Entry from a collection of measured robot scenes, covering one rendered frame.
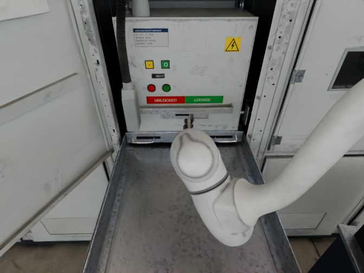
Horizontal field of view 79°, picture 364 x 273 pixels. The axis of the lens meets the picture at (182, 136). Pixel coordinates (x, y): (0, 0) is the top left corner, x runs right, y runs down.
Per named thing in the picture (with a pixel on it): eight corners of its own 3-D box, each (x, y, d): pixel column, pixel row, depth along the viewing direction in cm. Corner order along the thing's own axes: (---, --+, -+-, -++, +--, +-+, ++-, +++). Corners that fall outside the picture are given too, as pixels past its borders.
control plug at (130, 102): (139, 131, 89) (133, 91, 78) (127, 131, 89) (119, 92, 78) (141, 121, 95) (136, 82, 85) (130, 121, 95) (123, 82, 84)
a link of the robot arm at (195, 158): (163, 138, 57) (186, 182, 58) (157, 150, 41) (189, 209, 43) (201, 119, 56) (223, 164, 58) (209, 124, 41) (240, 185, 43)
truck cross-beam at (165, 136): (241, 141, 106) (243, 131, 102) (127, 142, 105) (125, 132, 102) (239, 135, 110) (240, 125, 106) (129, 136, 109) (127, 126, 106)
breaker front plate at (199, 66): (236, 134, 103) (258, 19, 74) (132, 135, 103) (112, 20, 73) (235, 132, 104) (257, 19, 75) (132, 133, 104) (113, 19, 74)
